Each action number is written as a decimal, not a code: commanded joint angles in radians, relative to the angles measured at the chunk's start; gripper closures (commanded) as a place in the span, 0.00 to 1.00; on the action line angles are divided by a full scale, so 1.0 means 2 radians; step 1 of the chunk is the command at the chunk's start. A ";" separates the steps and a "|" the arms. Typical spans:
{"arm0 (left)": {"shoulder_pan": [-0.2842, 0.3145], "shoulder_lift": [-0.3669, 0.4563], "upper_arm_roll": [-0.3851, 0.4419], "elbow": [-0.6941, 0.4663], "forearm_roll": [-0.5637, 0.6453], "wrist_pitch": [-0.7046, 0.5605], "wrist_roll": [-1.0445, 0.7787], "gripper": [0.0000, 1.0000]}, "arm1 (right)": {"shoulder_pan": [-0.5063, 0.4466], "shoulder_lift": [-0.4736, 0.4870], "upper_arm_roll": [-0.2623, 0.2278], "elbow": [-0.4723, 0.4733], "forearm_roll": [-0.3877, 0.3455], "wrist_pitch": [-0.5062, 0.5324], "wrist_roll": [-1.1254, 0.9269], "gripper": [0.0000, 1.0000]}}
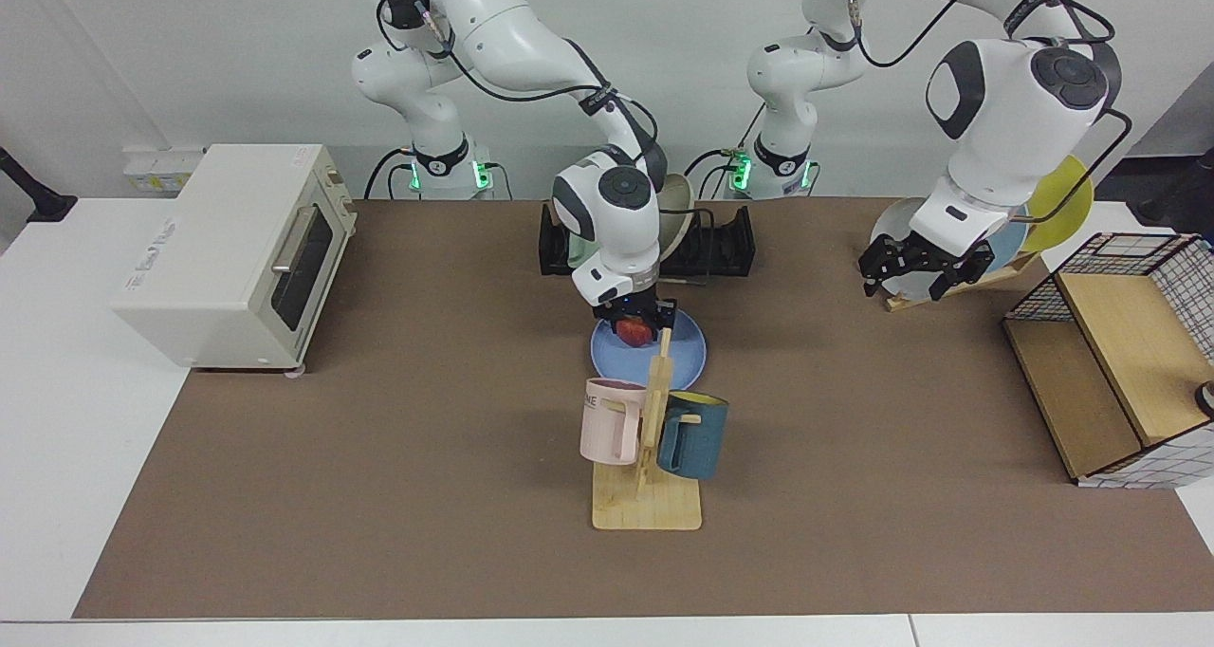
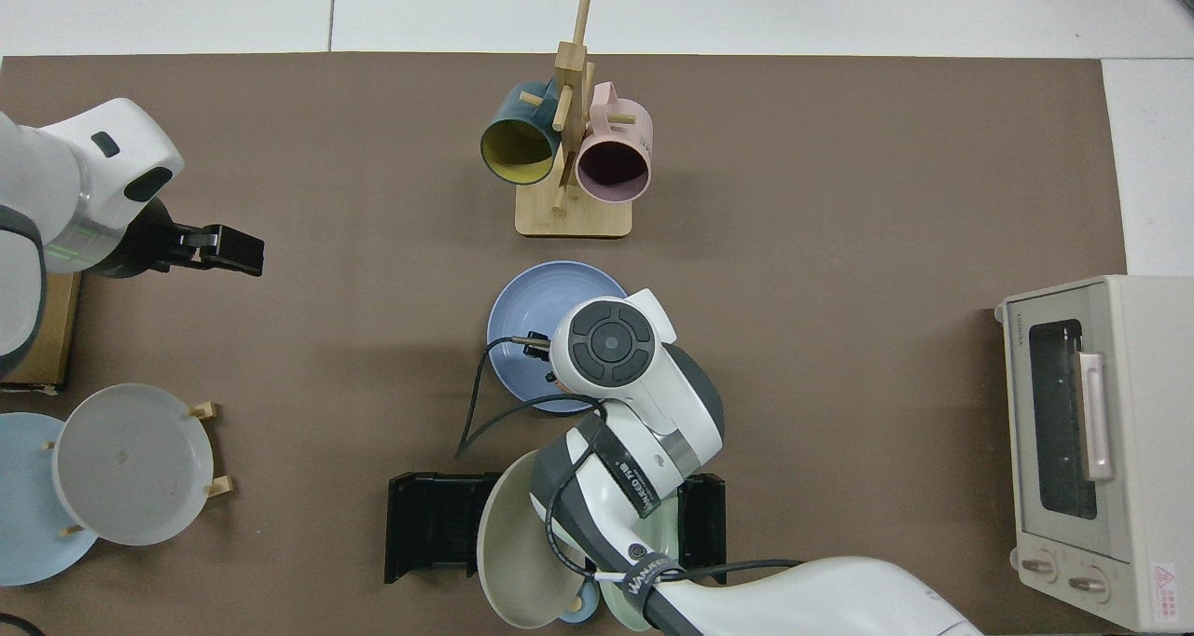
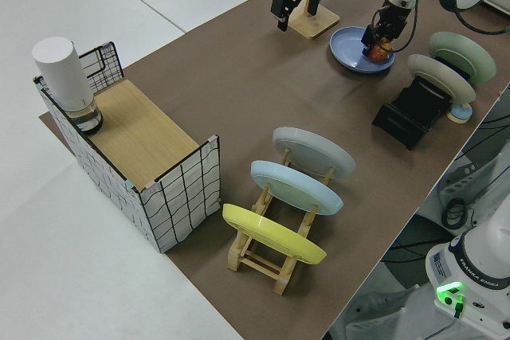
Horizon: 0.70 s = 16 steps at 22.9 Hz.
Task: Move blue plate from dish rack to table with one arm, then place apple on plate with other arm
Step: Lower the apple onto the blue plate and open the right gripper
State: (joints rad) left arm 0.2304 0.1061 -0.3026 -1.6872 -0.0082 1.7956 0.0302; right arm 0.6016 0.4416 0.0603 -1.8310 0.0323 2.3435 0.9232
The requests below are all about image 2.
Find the pale green plate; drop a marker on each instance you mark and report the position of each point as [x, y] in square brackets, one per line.
[668, 529]

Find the black dish rack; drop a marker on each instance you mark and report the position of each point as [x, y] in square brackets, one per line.
[429, 524]

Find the grey plate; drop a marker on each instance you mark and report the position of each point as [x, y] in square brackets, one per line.
[131, 459]

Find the pale toaster oven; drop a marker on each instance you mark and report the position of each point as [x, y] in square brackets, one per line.
[1129, 524]

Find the light blue plate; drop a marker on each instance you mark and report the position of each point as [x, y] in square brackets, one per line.
[23, 505]

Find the brown table cloth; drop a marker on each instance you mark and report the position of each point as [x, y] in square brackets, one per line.
[839, 198]

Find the small blue round thing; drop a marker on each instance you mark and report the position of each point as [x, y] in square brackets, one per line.
[583, 608]

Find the wooden cup stand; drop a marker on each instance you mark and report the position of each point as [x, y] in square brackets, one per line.
[574, 216]

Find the wooden plate stand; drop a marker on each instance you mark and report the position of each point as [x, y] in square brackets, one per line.
[203, 410]

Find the beige plate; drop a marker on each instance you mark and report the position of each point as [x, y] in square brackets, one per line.
[508, 543]

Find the pink cup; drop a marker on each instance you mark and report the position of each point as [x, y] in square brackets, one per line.
[611, 170]

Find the dark teal cup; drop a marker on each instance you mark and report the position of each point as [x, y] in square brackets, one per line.
[518, 146]

